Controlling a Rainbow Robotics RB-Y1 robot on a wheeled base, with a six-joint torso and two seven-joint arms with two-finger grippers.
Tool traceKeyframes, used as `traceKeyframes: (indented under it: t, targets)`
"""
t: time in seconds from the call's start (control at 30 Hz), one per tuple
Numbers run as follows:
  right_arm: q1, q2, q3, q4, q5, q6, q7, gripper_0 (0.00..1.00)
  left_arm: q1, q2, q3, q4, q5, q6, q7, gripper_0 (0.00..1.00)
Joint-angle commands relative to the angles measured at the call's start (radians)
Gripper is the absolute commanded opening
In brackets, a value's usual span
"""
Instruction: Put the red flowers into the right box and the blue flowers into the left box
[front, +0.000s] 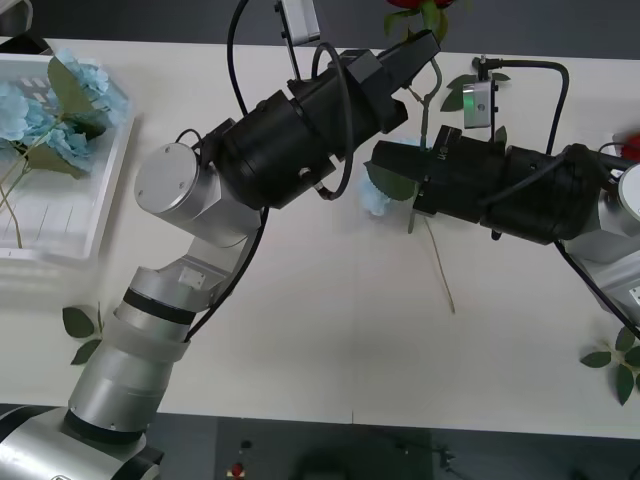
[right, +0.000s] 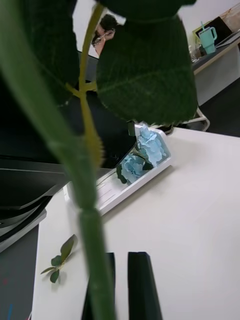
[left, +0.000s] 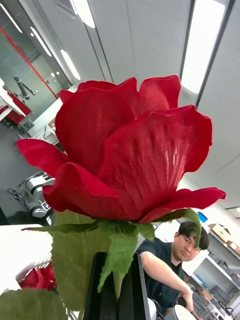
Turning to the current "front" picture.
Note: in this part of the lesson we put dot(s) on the silver and black left arm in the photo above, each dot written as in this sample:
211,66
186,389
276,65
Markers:
170,175

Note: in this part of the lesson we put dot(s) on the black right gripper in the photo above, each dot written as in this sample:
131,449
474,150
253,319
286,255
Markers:
460,175

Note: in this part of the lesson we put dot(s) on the red round button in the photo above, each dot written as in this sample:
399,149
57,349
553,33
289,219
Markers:
236,471

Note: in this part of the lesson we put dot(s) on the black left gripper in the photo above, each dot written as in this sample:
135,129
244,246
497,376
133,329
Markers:
350,100

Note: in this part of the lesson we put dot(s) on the pale grey left wrist camera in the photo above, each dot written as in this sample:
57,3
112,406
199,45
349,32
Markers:
300,20

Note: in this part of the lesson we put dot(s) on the black flat box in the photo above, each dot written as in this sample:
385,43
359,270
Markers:
25,46

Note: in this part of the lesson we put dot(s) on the silver and black right arm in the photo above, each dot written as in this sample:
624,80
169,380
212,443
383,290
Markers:
540,200

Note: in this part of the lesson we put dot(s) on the shallow white plastic box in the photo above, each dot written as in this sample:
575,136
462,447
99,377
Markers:
75,220

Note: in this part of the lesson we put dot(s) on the pale grey right wrist camera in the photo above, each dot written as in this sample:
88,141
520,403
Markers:
477,107

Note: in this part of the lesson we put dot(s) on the pale grey wrist camera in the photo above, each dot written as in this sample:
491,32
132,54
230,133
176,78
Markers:
300,20
477,107

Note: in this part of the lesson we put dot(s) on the loose green leaf twig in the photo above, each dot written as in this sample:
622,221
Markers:
457,95
625,382
77,322

